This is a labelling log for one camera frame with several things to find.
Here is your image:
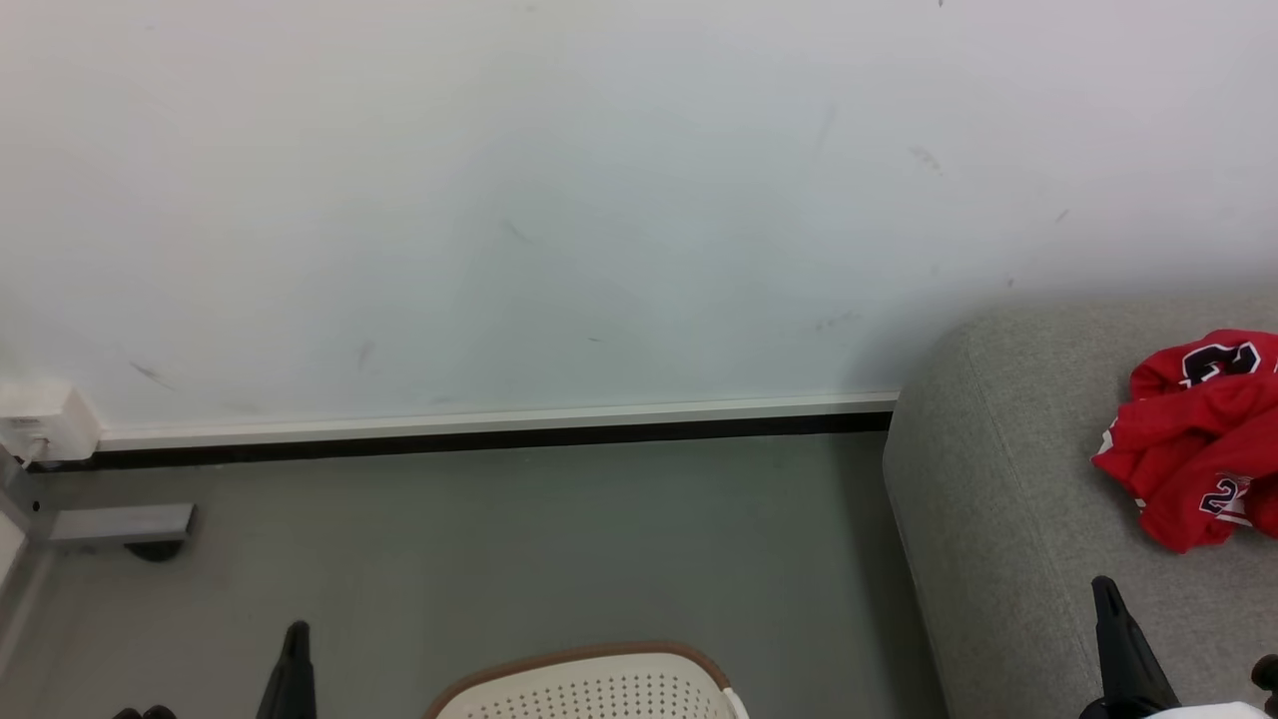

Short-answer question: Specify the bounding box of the white wall socket box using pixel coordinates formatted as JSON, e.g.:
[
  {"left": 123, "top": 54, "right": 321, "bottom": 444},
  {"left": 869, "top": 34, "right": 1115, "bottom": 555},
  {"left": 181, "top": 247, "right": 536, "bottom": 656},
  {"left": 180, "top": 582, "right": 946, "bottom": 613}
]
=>
[{"left": 0, "top": 381, "right": 103, "bottom": 467}]

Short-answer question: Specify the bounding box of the red white sports jersey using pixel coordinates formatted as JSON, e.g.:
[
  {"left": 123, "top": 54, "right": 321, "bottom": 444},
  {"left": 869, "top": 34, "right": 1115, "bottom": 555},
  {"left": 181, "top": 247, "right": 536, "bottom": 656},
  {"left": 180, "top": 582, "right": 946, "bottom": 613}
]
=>
[{"left": 1090, "top": 329, "right": 1278, "bottom": 554}]

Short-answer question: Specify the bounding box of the grey fabric sofa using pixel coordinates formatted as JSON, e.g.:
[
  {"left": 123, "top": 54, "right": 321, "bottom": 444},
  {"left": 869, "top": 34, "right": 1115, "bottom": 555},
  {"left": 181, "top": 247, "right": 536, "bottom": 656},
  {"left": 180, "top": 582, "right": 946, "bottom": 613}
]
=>
[{"left": 883, "top": 294, "right": 1278, "bottom": 719}]

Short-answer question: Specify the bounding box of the grey metal frame leg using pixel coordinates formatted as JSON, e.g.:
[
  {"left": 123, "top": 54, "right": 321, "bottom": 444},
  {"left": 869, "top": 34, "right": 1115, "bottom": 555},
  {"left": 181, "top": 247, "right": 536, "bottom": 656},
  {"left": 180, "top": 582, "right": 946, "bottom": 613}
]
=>
[{"left": 0, "top": 447, "right": 197, "bottom": 640}]

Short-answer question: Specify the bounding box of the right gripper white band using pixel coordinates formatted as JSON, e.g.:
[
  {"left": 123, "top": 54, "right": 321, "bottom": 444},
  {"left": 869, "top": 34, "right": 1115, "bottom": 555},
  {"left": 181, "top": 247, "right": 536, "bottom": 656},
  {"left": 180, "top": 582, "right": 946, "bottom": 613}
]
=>
[{"left": 1078, "top": 575, "right": 1278, "bottom": 719}]

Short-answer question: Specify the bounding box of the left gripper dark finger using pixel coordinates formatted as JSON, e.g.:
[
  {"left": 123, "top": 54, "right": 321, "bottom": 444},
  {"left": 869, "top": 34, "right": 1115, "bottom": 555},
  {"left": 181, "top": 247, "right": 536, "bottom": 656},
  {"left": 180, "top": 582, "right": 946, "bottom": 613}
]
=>
[{"left": 256, "top": 620, "right": 319, "bottom": 719}]

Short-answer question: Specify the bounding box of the cream perforated laundry basket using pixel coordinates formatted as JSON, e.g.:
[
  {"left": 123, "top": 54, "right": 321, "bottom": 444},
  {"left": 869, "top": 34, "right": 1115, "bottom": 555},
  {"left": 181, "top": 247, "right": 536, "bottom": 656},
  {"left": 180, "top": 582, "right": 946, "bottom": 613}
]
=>
[{"left": 423, "top": 641, "right": 752, "bottom": 719}]

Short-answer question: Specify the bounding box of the white black skirting board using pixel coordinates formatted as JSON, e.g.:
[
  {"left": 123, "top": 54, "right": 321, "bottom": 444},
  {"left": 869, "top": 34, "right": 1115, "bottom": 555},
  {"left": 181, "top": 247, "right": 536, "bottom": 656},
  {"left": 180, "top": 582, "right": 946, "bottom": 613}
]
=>
[{"left": 28, "top": 391, "right": 901, "bottom": 473}]

